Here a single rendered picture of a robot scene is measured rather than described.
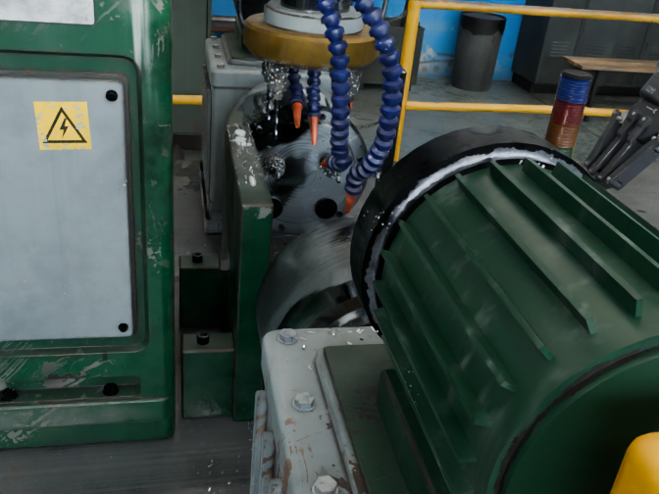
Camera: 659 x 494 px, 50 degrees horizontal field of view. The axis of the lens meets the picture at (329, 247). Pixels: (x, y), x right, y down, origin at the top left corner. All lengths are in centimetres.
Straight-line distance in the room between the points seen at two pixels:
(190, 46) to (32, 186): 330
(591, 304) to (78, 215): 62
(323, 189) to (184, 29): 288
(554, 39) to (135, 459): 576
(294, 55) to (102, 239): 31
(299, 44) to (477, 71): 539
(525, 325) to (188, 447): 75
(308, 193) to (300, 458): 82
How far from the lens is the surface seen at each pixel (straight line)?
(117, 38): 77
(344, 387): 53
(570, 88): 145
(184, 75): 413
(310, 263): 76
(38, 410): 99
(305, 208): 128
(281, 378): 56
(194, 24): 407
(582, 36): 655
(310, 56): 88
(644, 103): 114
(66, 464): 102
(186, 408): 105
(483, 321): 36
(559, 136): 148
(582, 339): 33
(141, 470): 100
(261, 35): 90
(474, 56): 620
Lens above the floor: 151
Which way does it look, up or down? 28 degrees down
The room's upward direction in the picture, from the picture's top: 6 degrees clockwise
